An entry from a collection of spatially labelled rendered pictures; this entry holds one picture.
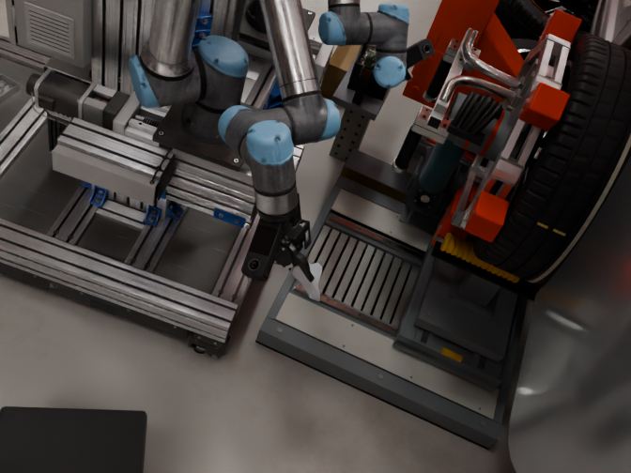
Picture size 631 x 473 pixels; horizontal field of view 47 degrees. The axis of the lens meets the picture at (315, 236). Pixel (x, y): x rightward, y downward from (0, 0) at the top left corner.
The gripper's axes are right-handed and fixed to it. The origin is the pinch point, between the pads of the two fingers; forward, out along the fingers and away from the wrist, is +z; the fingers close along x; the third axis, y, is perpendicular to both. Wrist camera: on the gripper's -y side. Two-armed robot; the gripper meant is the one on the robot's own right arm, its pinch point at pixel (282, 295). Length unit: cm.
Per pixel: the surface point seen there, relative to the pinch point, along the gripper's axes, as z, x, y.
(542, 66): -16, -30, 81
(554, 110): -14, -37, 64
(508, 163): 1, -29, 61
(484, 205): 10, -25, 55
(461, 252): 43, -16, 76
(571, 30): -15, -33, 106
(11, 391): 64, 92, -6
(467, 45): -13, -9, 92
